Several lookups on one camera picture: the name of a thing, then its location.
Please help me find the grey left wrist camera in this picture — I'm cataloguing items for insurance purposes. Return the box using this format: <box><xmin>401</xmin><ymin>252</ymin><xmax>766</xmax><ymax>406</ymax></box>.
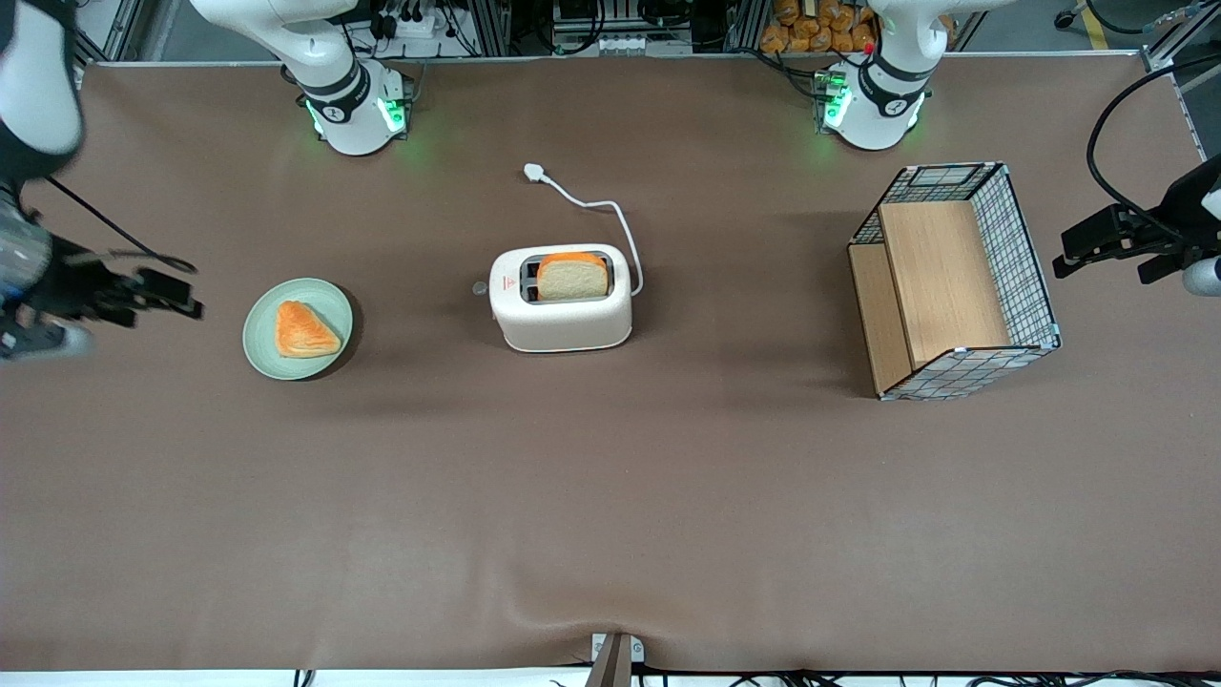
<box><xmin>1181</xmin><ymin>256</ymin><xmax>1221</xmax><ymax>298</ymax></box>

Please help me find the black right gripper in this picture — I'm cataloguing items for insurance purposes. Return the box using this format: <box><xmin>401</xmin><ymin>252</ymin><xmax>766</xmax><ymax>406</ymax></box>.
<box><xmin>5</xmin><ymin>240</ymin><xmax>204</xmax><ymax>330</ymax></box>

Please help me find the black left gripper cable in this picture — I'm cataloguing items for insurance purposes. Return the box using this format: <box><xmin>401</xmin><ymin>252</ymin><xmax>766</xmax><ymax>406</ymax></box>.
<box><xmin>1087</xmin><ymin>52</ymin><xmax>1221</xmax><ymax>239</ymax></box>

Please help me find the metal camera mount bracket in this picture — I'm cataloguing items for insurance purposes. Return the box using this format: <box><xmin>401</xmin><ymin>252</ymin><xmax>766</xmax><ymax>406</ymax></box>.
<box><xmin>584</xmin><ymin>633</ymin><xmax>646</xmax><ymax>687</ymax></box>

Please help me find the white power strip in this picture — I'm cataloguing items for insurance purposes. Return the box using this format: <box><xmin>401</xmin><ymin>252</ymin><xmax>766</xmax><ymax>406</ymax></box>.
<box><xmin>367</xmin><ymin>0</ymin><xmax>440</xmax><ymax>39</ymax></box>

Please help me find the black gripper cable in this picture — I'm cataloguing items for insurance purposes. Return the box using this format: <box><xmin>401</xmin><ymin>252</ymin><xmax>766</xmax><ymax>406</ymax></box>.
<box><xmin>43</xmin><ymin>177</ymin><xmax>198</xmax><ymax>276</ymax></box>
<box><xmin>1087</xmin><ymin>52</ymin><xmax>1221</xmax><ymax>239</ymax></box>

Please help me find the bag of bread rolls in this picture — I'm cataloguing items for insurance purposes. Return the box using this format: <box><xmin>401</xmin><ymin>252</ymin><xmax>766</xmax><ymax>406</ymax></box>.
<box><xmin>758</xmin><ymin>0</ymin><xmax>883</xmax><ymax>55</ymax></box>

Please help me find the pale green round plate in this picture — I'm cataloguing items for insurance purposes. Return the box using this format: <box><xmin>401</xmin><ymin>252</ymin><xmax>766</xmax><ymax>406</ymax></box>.
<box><xmin>242</xmin><ymin>278</ymin><xmax>354</xmax><ymax>382</ymax></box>

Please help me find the white toaster power cable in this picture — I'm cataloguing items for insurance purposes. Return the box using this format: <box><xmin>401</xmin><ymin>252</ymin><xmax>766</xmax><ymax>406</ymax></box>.
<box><xmin>523</xmin><ymin>163</ymin><xmax>645</xmax><ymax>297</ymax></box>

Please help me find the wire basket with wooden shelf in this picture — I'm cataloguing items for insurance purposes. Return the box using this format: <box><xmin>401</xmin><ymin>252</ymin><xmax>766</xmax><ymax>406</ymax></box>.
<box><xmin>847</xmin><ymin>162</ymin><xmax>1062</xmax><ymax>402</ymax></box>

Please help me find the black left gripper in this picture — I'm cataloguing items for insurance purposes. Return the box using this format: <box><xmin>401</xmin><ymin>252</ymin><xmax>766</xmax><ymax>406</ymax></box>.
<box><xmin>1054</xmin><ymin>155</ymin><xmax>1221</xmax><ymax>284</ymax></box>

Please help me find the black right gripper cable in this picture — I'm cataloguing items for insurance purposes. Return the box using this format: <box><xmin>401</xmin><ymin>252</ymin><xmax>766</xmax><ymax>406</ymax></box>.
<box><xmin>43</xmin><ymin>177</ymin><xmax>198</xmax><ymax>276</ymax></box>

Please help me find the triangular orange pastry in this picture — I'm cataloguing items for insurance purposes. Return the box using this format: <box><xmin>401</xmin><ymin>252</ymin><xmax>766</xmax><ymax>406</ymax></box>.
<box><xmin>276</xmin><ymin>301</ymin><xmax>342</xmax><ymax>359</ymax></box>

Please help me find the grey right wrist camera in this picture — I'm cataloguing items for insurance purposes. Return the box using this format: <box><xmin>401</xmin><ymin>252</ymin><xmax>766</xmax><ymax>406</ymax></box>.
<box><xmin>0</xmin><ymin>320</ymin><xmax>96</xmax><ymax>362</ymax></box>

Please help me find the white two-slot toaster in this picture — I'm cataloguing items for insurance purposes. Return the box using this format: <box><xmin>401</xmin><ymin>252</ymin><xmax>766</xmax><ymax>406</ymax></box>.
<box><xmin>488</xmin><ymin>243</ymin><xmax>633</xmax><ymax>353</ymax></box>

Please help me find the bread slice with orange crust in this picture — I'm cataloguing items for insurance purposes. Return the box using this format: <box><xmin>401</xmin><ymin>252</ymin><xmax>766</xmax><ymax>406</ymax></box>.
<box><xmin>536</xmin><ymin>252</ymin><xmax>610</xmax><ymax>302</ymax></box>

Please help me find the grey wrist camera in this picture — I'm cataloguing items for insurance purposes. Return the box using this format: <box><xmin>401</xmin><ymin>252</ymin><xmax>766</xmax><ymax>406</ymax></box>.
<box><xmin>0</xmin><ymin>320</ymin><xmax>96</xmax><ymax>362</ymax></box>
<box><xmin>1181</xmin><ymin>256</ymin><xmax>1221</xmax><ymax>298</ymax></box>

